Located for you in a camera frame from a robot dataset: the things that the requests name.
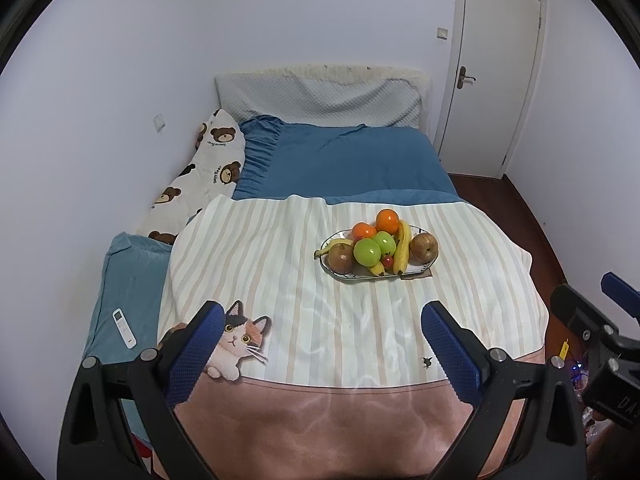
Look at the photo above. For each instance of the red white box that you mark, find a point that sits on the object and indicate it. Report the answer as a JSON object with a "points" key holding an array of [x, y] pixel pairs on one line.
{"points": [[142, 452]]}

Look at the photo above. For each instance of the white wall socket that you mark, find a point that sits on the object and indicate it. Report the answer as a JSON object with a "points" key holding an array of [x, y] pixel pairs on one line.
{"points": [[159, 124]]}

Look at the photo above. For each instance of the white bear print pillow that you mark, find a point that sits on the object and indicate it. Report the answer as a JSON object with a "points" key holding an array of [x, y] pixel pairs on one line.
{"points": [[200, 180]]}

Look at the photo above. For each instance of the orange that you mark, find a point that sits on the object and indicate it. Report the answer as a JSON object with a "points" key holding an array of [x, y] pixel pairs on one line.
{"points": [[363, 230], [387, 220]]}

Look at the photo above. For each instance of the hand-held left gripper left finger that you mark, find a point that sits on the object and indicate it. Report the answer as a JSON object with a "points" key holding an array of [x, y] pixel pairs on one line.
{"points": [[200, 347]]}

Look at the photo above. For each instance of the green apple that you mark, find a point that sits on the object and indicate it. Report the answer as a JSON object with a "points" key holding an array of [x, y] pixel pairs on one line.
{"points": [[367, 252], [387, 242]]}

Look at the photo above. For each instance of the small red cherry tomato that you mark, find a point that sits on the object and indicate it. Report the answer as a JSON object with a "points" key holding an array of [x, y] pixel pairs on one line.
{"points": [[387, 260]]}

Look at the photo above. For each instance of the curved yellow banana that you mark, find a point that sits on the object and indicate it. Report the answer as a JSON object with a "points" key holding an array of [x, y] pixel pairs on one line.
{"points": [[325, 249]]}

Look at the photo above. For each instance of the oval glass plate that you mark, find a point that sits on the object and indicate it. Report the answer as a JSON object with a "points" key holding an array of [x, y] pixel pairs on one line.
{"points": [[336, 236]]}

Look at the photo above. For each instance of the striped cat blanket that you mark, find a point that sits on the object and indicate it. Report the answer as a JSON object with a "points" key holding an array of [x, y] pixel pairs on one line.
{"points": [[300, 285]]}

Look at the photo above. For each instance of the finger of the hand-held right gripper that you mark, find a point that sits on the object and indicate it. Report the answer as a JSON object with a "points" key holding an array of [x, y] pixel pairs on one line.
{"points": [[575, 306], [622, 293]]}

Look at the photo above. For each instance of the grey padded headboard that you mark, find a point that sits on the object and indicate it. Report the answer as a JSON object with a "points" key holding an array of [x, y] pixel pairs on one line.
{"points": [[320, 102]]}

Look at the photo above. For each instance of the blue cushion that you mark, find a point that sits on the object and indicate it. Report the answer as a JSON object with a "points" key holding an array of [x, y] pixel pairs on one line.
{"points": [[130, 280]]}

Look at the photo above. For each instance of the brown red apple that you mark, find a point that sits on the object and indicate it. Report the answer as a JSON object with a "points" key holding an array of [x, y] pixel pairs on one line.
{"points": [[424, 248], [341, 257]]}

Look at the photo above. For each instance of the white remote control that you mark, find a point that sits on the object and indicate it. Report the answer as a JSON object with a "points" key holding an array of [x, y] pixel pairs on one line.
{"points": [[124, 328]]}

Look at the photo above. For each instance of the small yellow tag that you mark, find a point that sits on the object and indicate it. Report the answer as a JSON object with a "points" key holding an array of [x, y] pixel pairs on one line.
{"points": [[565, 350]]}

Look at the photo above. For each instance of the white light switch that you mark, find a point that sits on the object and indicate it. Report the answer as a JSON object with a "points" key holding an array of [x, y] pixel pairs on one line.
{"points": [[441, 32]]}

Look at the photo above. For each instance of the long yellow banana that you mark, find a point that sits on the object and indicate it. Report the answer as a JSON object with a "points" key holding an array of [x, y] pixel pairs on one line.
{"points": [[402, 255]]}

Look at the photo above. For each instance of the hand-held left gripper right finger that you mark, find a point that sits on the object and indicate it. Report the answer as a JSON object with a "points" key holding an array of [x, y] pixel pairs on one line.
{"points": [[450, 352]]}

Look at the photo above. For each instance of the white door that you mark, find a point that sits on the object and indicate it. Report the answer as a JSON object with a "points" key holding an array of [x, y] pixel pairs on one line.
{"points": [[495, 60]]}

